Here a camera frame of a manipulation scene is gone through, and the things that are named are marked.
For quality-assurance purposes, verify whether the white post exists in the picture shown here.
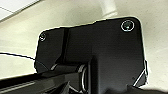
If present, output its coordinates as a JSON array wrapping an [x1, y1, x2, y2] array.
[[99, 0, 119, 18]]

